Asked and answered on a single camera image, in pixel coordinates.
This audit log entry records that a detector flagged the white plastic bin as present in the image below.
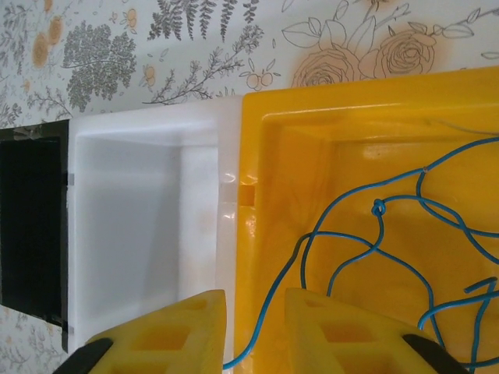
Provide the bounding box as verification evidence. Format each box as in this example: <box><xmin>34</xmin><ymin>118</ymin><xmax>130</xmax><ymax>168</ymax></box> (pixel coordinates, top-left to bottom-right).
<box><xmin>65</xmin><ymin>95</ymin><xmax>245</xmax><ymax>374</ymax></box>

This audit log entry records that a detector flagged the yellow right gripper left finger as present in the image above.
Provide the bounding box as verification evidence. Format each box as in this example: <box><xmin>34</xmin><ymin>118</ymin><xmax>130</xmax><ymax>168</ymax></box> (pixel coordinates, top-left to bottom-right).
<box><xmin>52</xmin><ymin>288</ymin><xmax>228</xmax><ymax>374</ymax></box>

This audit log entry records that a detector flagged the black plastic bin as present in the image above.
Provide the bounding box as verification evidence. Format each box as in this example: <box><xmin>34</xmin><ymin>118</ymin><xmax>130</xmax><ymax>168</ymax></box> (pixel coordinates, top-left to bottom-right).
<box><xmin>0</xmin><ymin>119</ymin><xmax>75</xmax><ymax>354</ymax></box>

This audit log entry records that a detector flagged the floral tablecloth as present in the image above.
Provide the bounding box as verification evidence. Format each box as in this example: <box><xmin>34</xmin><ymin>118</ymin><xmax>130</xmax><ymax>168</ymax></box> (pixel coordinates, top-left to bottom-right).
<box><xmin>0</xmin><ymin>0</ymin><xmax>499</xmax><ymax>374</ymax></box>

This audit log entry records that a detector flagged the blue cable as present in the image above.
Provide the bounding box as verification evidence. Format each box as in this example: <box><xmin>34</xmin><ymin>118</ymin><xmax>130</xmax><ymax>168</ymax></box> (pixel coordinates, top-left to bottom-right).
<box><xmin>221</xmin><ymin>124</ymin><xmax>499</xmax><ymax>373</ymax></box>

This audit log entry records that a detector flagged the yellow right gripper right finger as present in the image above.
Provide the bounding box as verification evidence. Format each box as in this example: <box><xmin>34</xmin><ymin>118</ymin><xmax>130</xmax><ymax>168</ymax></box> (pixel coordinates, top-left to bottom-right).
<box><xmin>284</xmin><ymin>287</ymin><xmax>471</xmax><ymax>374</ymax></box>

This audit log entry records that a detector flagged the yellow plastic bin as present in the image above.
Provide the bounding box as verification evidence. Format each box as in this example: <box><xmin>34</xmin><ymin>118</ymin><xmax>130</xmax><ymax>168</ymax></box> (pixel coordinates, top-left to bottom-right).
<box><xmin>229</xmin><ymin>65</ymin><xmax>499</xmax><ymax>374</ymax></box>

